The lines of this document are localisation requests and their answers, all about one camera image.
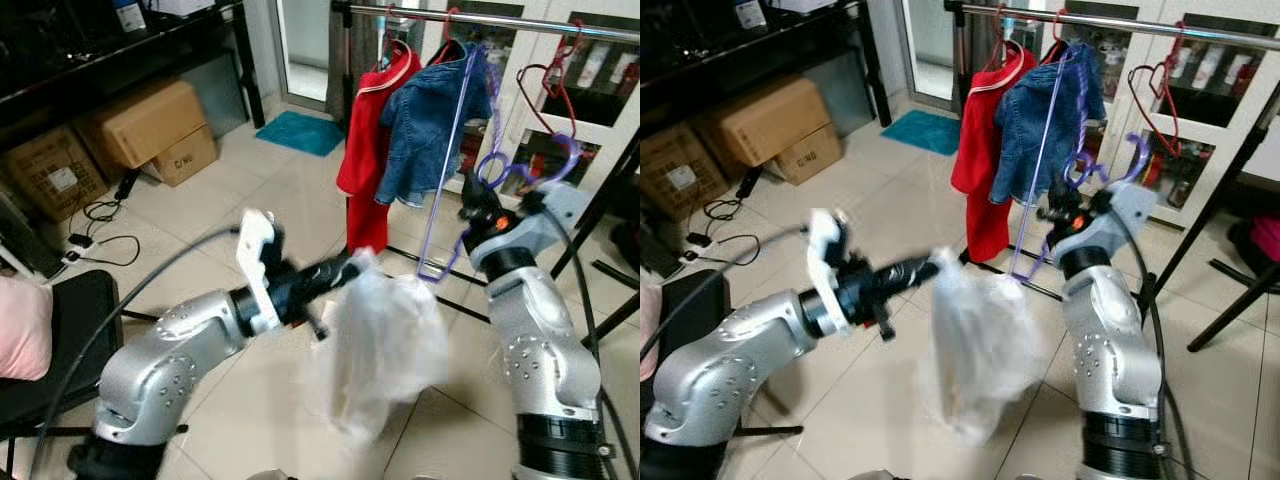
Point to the purple plastic hanger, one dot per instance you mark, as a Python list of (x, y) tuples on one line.
[(1039, 160), (446, 160)]

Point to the white and pink garment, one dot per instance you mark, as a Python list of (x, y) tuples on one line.
[(985, 340), (385, 340)]

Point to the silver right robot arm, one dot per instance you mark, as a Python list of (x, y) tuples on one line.
[(540, 350), (1110, 350)]

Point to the red hanger under red garment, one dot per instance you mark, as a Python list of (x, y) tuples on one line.
[(402, 45), (1012, 45)]

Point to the red hanger under denim jacket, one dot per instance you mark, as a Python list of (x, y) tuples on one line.
[(452, 30), (1058, 28)]

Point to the blue denim jacket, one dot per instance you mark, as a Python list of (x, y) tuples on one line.
[(425, 120), (1035, 120)]

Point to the red garment white trim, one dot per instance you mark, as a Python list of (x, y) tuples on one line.
[(978, 150), (365, 150)]

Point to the white glass-door cabinet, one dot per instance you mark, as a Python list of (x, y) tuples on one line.
[(508, 90), (1120, 90)]

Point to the teal floor mat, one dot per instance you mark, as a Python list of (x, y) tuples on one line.
[(300, 133), (920, 130)]

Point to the small printed cardboard box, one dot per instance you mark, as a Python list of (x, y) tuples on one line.
[(810, 155), (185, 160)]

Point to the black chair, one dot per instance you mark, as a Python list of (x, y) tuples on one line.
[(695, 300), (85, 310)]

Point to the black metal clothes rack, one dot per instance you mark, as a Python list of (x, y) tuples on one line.
[(1120, 23), (520, 24)]

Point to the pink cushion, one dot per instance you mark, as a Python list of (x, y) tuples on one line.
[(650, 330), (25, 330)]

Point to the cardboard box white label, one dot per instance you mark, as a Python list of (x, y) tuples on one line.
[(50, 175), (680, 175)]

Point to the large plain cardboard box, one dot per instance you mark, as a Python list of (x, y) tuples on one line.
[(765, 118), (140, 120)]

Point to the white framed glass door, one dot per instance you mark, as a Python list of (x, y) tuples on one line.
[(930, 40), (305, 40)]

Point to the magenta bag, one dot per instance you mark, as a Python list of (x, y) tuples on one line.
[(1268, 238)]

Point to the black desk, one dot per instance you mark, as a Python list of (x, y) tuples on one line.
[(720, 55), (100, 55)]

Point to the small white labelled box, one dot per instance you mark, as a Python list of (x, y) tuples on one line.
[(750, 13), (130, 15)]

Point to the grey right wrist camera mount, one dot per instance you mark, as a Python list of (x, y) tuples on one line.
[(1125, 215), (560, 215)]

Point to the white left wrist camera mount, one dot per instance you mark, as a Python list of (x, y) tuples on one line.
[(255, 240), (825, 240)]

